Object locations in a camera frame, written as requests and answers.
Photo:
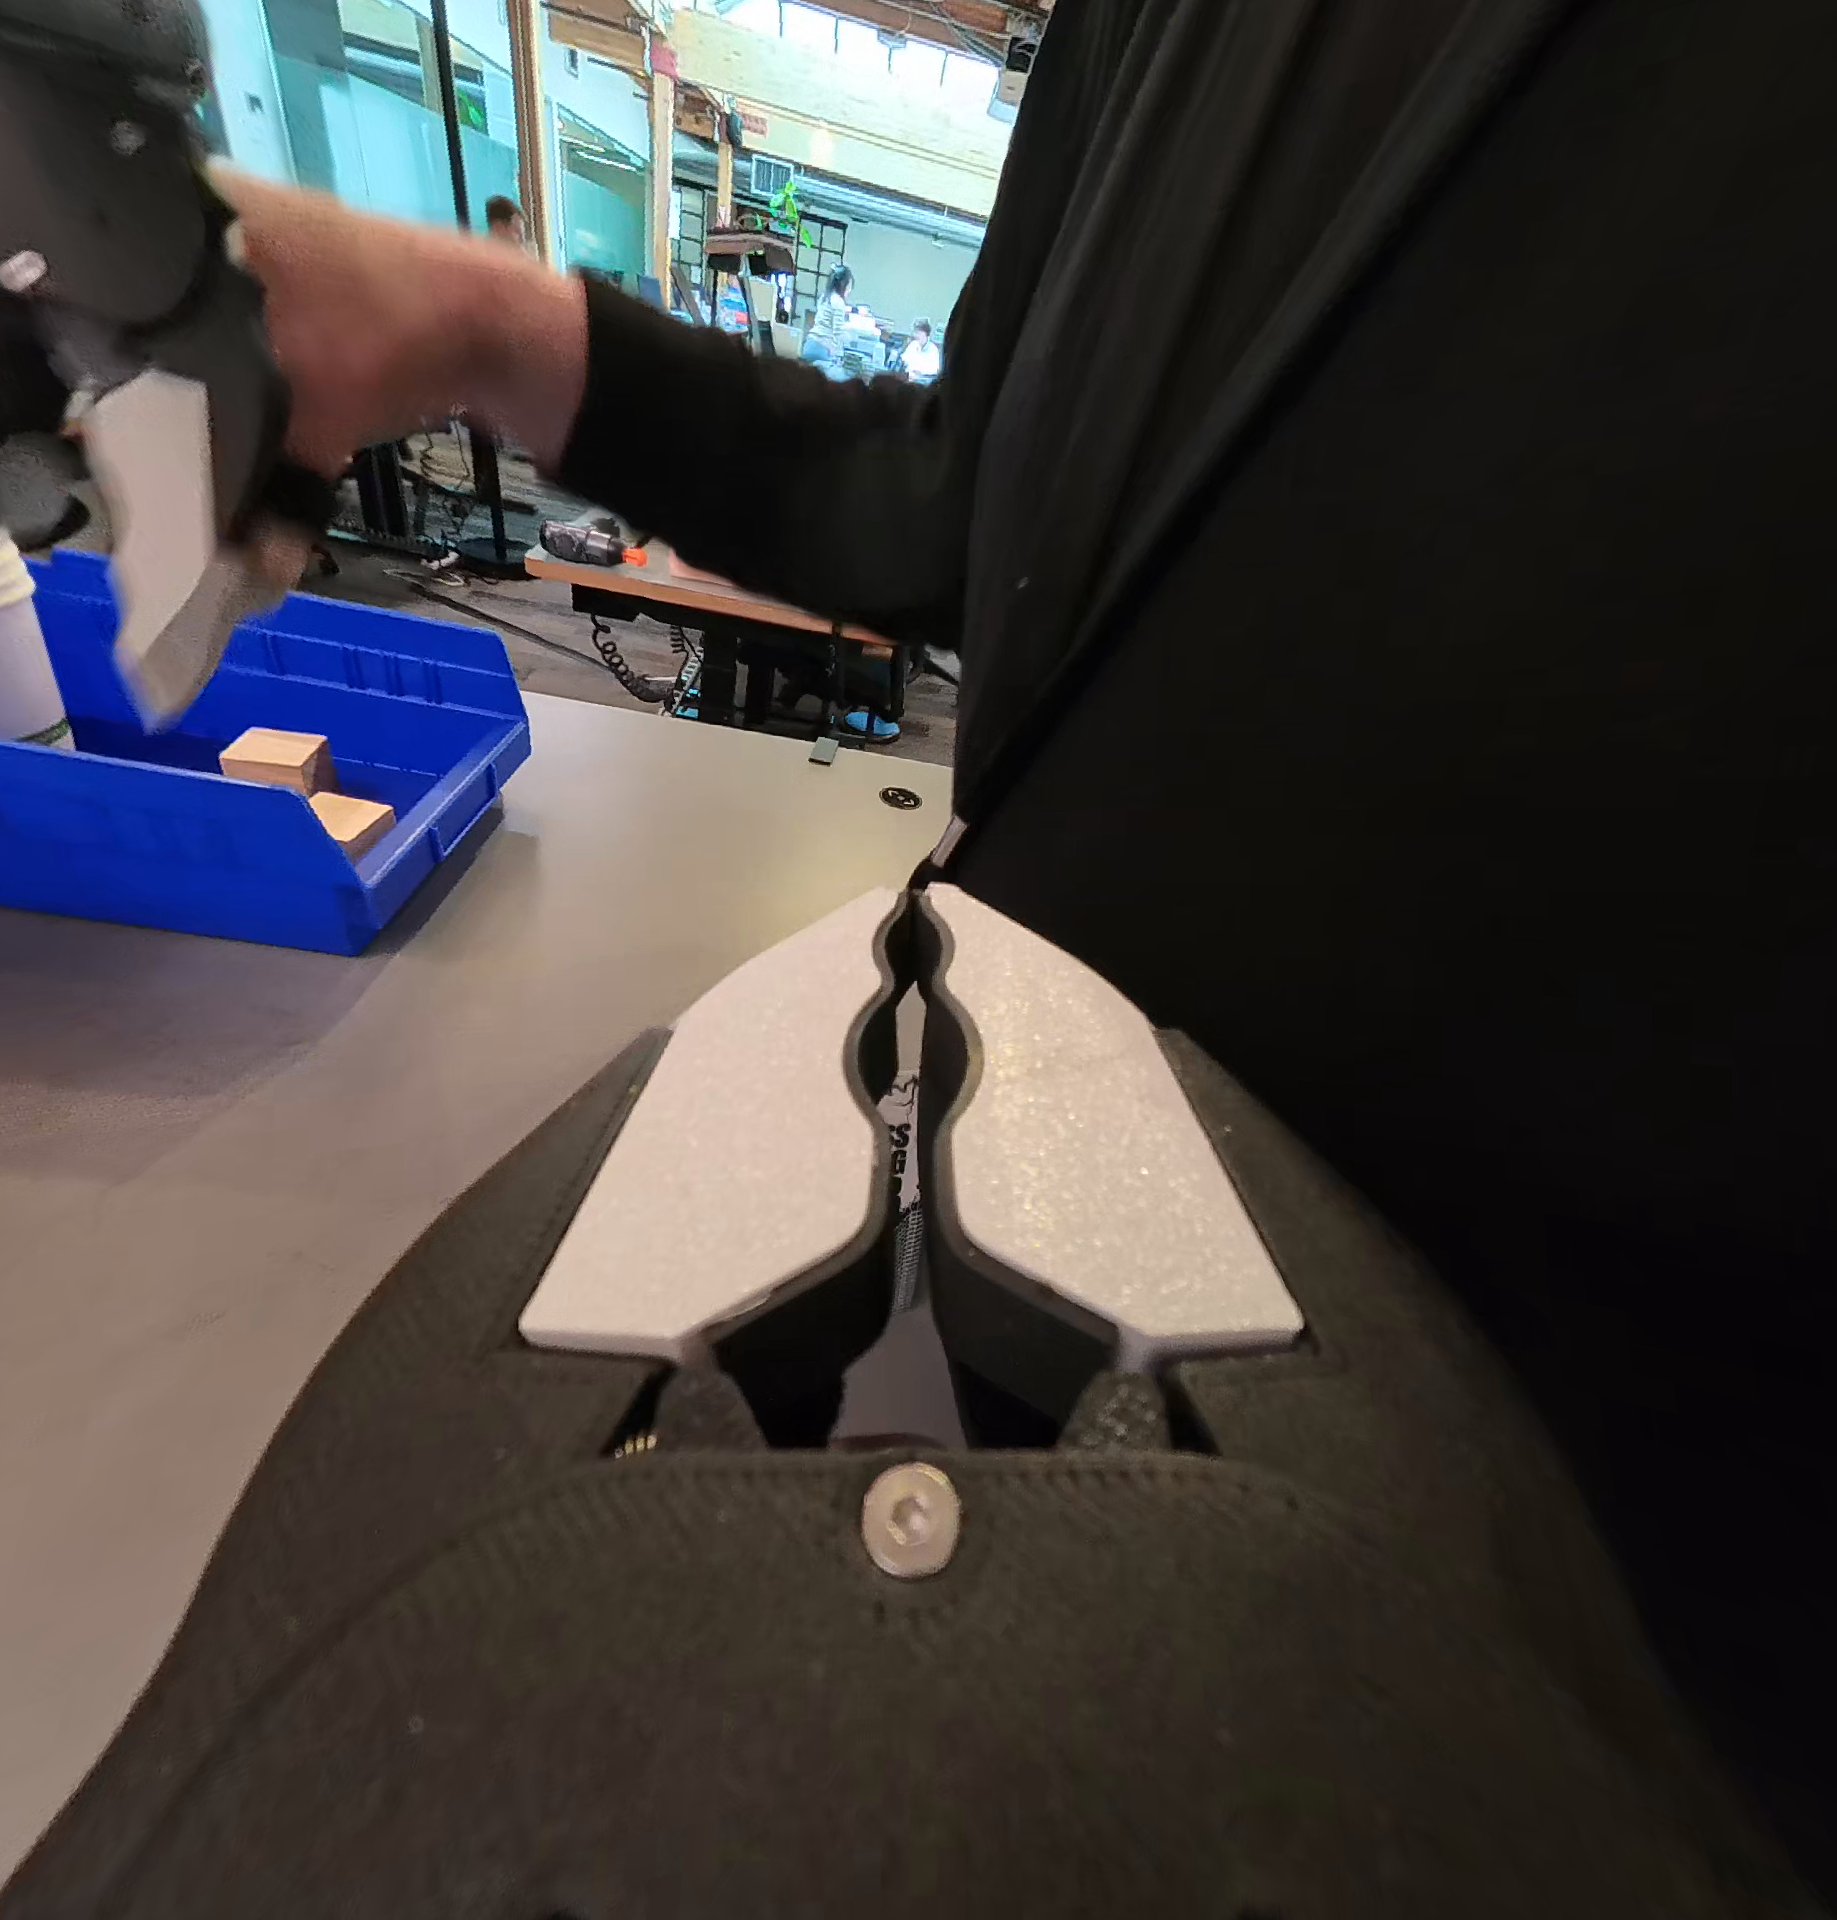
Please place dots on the blue plastic bin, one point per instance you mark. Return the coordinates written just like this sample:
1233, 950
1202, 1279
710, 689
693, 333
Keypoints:
182, 872

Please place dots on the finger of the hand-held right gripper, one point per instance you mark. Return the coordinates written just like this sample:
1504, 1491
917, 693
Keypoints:
167, 510

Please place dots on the black pole stand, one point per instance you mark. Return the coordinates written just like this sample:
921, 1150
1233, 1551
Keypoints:
447, 92

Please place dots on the grey table wooden edge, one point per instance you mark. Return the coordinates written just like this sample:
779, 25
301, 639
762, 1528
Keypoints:
707, 589

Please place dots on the person in black shirt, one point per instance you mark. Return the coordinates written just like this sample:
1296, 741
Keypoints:
1457, 602

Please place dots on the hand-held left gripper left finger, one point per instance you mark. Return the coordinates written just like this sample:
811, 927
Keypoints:
737, 1172

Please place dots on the wooden block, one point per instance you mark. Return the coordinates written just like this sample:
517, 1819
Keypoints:
276, 757
352, 825

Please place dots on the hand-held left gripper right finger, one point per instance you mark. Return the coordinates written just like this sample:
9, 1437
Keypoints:
1113, 1172

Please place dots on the person's right forearm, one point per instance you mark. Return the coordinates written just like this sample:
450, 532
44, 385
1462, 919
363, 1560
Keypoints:
768, 467

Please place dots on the black tool orange tip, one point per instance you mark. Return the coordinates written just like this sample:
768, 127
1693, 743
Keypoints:
581, 540

